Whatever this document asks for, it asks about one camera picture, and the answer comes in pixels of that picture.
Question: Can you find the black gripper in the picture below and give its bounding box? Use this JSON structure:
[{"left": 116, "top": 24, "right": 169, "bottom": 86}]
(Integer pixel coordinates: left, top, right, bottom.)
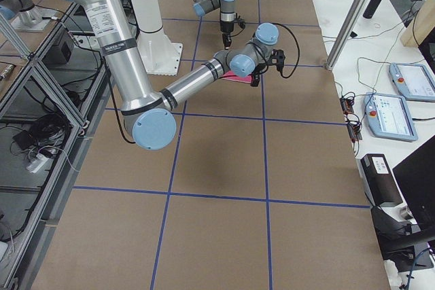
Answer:
[
  {"left": 220, "top": 13, "right": 245, "bottom": 49},
  {"left": 250, "top": 49, "right": 285, "bottom": 87}
]

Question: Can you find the pink towel with white trim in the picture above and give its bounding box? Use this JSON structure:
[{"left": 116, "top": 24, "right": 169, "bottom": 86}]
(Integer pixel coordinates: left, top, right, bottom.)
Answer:
[{"left": 222, "top": 71, "right": 252, "bottom": 84}]

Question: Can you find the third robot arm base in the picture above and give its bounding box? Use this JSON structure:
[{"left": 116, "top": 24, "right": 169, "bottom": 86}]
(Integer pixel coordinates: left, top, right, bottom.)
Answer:
[{"left": 1, "top": 0, "right": 58, "bottom": 33}]

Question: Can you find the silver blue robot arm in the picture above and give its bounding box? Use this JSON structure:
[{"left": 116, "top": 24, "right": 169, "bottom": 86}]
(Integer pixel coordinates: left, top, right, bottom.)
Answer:
[
  {"left": 72, "top": 0, "right": 279, "bottom": 150},
  {"left": 193, "top": 0, "right": 245, "bottom": 50}
]

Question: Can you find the small circuit board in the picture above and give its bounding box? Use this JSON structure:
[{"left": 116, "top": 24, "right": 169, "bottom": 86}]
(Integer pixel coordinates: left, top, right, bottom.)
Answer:
[{"left": 340, "top": 96, "right": 354, "bottom": 115}]

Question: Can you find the black water bottle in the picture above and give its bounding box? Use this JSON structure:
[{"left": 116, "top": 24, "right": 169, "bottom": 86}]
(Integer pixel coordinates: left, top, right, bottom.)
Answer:
[{"left": 362, "top": 0, "right": 382, "bottom": 19}]

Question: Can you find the near teach pendant tablet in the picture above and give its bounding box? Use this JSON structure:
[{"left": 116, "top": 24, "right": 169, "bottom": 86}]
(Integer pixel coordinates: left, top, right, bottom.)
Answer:
[{"left": 364, "top": 92, "right": 418, "bottom": 142}]

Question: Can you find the teach pendant tablet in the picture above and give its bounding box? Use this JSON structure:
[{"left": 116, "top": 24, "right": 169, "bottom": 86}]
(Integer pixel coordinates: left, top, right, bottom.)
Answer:
[
  {"left": 389, "top": 62, "right": 434, "bottom": 102},
  {"left": 364, "top": 92, "right": 418, "bottom": 142}
]

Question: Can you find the far teach pendant tablet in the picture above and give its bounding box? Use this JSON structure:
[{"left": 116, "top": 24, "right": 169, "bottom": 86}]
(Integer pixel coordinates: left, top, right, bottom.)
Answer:
[{"left": 389, "top": 62, "right": 434, "bottom": 102}]

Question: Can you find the black box with label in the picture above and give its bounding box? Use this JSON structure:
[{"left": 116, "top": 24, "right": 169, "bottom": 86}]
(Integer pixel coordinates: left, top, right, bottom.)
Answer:
[{"left": 360, "top": 153, "right": 403, "bottom": 207}]

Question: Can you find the black power adapter box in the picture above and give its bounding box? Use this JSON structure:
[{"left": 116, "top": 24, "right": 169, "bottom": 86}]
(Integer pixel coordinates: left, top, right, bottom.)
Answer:
[{"left": 43, "top": 29, "right": 74, "bottom": 65}]

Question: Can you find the black monitor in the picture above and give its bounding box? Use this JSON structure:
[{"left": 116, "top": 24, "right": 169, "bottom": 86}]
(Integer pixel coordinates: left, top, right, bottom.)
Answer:
[{"left": 393, "top": 137, "right": 434, "bottom": 229}]

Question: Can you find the white power strip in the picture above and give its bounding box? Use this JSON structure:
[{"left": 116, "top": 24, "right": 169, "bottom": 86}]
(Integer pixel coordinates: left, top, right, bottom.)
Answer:
[{"left": 26, "top": 153, "right": 48, "bottom": 173}]

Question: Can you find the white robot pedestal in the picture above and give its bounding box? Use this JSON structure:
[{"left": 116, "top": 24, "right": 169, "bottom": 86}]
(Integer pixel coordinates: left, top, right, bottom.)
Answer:
[{"left": 131, "top": 0, "right": 183, "bottom": 75}]

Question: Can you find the aluminium frame post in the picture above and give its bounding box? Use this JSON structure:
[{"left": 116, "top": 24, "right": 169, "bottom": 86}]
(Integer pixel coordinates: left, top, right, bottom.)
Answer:
[{"left": 325, "top": 0, "right": 367, "bottom": 71}]

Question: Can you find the aluminium frame rail structure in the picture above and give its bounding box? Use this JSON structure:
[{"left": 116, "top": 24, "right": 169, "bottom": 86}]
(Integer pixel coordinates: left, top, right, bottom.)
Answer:
[{"left": 1, "top": 4, "right": 108, "bottom": 289}]

